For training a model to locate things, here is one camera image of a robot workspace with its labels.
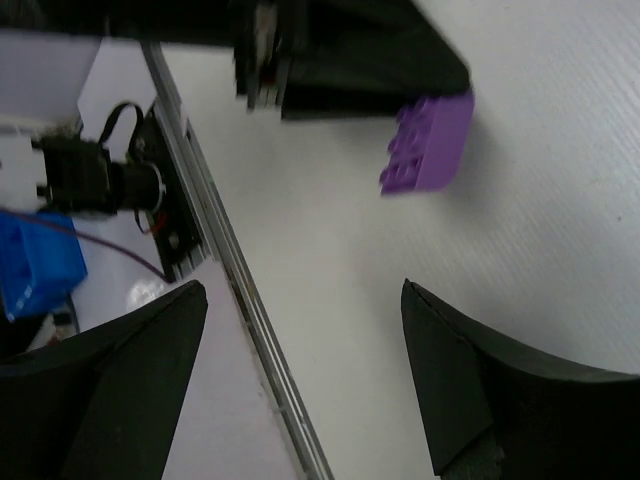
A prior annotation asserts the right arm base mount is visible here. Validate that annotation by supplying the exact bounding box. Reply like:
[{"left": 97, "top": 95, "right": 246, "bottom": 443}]
[{"left": 31, "top": 101, "right": 202, "bottom": 283}]

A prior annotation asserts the purple lego brick studs up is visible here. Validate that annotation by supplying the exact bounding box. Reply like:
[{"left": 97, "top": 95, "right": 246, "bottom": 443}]
[{"left": 379, "top": 90, "right": 475, "bottom": 195}]

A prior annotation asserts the aluminium rail frame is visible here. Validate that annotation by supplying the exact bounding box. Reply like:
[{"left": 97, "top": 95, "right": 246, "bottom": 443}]
[{"left": 141, "top": 41, "right": 334, "bottom": 479}]

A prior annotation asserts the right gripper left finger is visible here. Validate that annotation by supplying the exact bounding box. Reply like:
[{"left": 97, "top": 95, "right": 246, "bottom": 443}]
[{"left": 1, "top": 281, "right": 208, "bottom": 479}]

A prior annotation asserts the blue box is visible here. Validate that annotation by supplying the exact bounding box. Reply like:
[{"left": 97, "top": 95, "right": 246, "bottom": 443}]
[{"left": 1, "top": 213, "right": 87, "bottom": 322}]

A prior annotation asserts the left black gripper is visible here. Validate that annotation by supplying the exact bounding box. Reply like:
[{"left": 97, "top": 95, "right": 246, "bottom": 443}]
[{"left": 232, "top": 1, "right": 471, "bottom": 120}]

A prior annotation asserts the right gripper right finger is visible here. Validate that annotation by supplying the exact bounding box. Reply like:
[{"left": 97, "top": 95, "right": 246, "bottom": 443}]
[{"left": 401, "top": 281, "right": 639, "bottom": 479}]

